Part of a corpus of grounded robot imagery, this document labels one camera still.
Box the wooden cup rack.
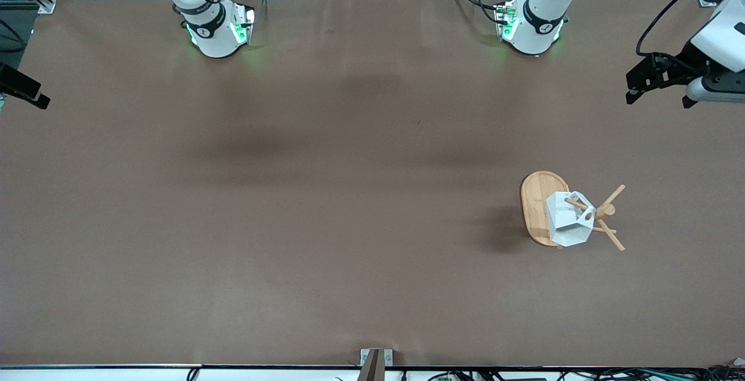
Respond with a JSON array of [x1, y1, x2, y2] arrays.
[[520, 170, 627, 252]]

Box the brown table cover sheet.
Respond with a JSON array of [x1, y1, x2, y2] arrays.
[[0, 0, 745, 368]]

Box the grey metal mounting bracket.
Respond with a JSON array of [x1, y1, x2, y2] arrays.
[[360, 348, 393, 367]]

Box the dark camera mount post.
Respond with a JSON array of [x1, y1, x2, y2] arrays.
[[357, 351, 386, 381]]

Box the white faceted geometric cup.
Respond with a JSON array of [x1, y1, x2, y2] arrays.
[[545, 191, 596, 248]]

